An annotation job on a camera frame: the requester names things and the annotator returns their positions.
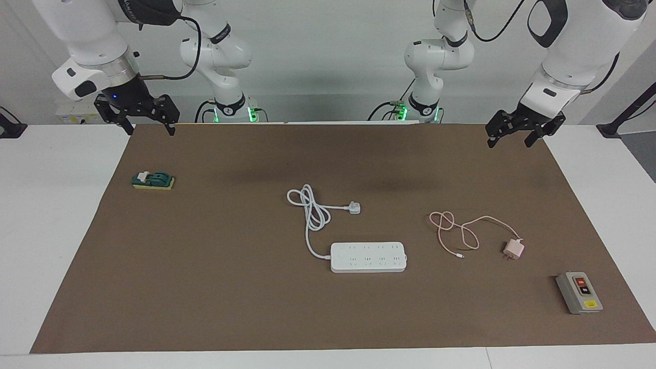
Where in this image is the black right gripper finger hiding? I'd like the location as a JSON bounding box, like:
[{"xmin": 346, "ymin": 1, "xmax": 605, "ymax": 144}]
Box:
[
  {"xmin": 154, "ymin": 94, "xmax": 181, "ymax": 137},
  {"xmin": 94, "ymin": 96, "xmax": 135, "ymax": 136}
]

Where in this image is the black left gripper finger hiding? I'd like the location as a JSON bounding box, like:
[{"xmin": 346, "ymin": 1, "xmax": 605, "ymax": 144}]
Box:
[
  {"xmin": 524, "ymin": 114, "xmax": 567, "ymax": 149},
  {"xmin": 485, "ymin": 110, "xmax": 514, "ymax": 149}
]

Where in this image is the pink charging cable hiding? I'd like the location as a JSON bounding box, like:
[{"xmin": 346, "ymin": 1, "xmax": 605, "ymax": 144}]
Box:
[{"xmin": 428, "ymin": 211, "xmax": 523, "ymax": 258}]

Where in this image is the pink charger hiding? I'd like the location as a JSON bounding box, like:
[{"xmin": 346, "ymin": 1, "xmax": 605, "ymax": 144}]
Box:
[{"xmin": 502, "ymin": 238, "xmax": 525, "ymax": 261}]

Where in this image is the black stand pole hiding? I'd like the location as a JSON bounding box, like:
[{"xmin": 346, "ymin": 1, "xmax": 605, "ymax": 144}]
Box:
[{"xmin": 597, "ymin": 81, "xmax": 656, "ymax": 139}]

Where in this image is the brown table mat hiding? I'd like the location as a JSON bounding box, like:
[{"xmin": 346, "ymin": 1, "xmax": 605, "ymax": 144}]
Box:
[{"xmin": 30, "ymin": 123, "xmax": 656, "ymax": 354}]

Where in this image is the black right base cable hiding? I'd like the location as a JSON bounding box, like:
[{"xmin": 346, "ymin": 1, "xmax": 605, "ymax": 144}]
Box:
[{"xmin": 194, "ymin": 100, "xmax": 217, "ymax": 124}]

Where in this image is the black base cable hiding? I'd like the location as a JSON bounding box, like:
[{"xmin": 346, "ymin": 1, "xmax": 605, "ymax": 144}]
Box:
[
  {"xmin": 194, "ymin": 100, "xmax": 217, "ymax": 124},
  {"xmin": 367, "ymin": 78, "xmax": 417, "ymax": 122}
]

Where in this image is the white wall outlet box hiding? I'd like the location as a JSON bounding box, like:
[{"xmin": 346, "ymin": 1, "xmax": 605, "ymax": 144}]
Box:
[{"xmin": 55, "ymin": 100, "xmax": 103, "ymax": 125}]

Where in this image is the green knife switch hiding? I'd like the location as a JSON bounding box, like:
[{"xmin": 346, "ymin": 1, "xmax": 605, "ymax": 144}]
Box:
[{"xmin": 131, "ymin": 171, "xmax": 176, "ymax": 191}]

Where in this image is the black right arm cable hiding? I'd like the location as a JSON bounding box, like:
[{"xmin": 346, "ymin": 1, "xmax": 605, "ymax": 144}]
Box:
[{"xmin": 134, "ymin": 14, "xmax": 204, "ymax": 81}]

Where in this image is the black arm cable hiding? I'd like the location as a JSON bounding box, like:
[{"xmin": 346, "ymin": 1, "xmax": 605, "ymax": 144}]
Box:
[
  {"xmin": 463, "ymin": 0, "xmax": 622, "ymax": 96},
  {"xmin": 134, "ymin": 14, "xmax": 204, "ymax": 81}
]

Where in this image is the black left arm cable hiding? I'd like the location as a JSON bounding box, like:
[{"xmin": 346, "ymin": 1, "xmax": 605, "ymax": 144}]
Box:
[{"xmin": 463, "ymin": 0, "xmax": 622, "ymax": 96}]

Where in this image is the black left base cable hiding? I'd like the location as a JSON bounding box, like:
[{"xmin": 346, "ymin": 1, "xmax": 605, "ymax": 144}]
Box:
[{"xmin": 367, "ymin": 78, "xmax": 417, "ymax": 122}]

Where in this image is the grey on-off switch box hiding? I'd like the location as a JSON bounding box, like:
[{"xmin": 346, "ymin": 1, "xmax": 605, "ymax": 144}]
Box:
[{"xmin": 556, "ymin": 272, "xmax": 604, "ymax": 315}]

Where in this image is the white power strip cord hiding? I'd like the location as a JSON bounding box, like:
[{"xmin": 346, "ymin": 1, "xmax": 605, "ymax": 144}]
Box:
[{"xmin": 286, "ymin": 184, "xmax": 361, "ymax": 260}]

